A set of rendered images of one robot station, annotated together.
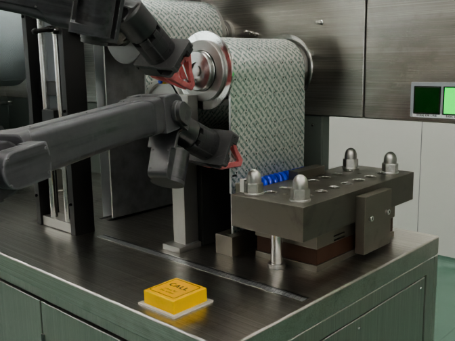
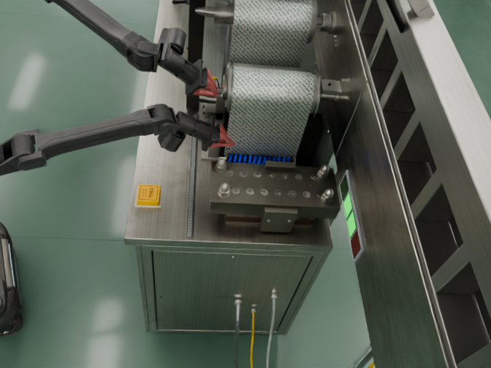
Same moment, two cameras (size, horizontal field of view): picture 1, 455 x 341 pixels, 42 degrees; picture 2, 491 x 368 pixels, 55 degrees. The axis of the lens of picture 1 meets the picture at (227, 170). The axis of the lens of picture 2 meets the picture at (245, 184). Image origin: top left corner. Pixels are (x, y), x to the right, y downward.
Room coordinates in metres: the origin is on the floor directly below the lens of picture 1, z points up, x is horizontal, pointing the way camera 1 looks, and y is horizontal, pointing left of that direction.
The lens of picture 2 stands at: (0.34, -0.68, 2.17)
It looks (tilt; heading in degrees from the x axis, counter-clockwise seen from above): 52 degrees down; 36
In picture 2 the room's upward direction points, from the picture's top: 11 degrees clockwise
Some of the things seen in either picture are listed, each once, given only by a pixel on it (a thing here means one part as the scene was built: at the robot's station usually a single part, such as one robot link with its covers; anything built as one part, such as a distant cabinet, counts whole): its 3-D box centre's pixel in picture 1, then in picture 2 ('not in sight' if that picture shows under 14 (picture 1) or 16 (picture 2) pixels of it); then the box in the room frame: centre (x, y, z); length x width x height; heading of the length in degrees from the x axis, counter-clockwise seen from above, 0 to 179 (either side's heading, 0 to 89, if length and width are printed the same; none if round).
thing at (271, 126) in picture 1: (269, 139); (264, 138); (1.19, -0.09, 1.11); 0.23 x 0.01 x 0.18; 137
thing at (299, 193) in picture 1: (300, 187); (224, 188); (0.99, -0.12, 1.05); 0.04 x 0.04 x 0.04
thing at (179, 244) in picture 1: (179, 173); (211, 125); (1.14, 0.09, 1.05); 0.06 x 0.05 x 0.31; 137
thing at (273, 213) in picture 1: (329, 196); (273, 190); (1.14, -0.20, 1.00); 0.40 x 0.16 x 0.06; 137
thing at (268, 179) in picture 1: (277, 180); (260, 160); (1.18, -0.10, 1.03); 0.21 x 0.04 x 0.03; 137
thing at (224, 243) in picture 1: (270, 229); not in sight; (1.19, -0.09, 0.92); 0.28 x 0.04 x 0.04; 137
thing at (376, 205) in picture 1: (374, 220); (278, 220); (1.09, -0.28, 0.97); 0.10 x 0.03 x 0.11; 137
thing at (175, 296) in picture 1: (175, 296); (148, 195); (0.86, 0.08, 0.91); 0.07 x 0.07 x 0.02; 47
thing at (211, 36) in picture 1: (204, 70); (230, 87); (1.15, 0.04, 1.25); 0.15 x 0.01 x 0.15; 47
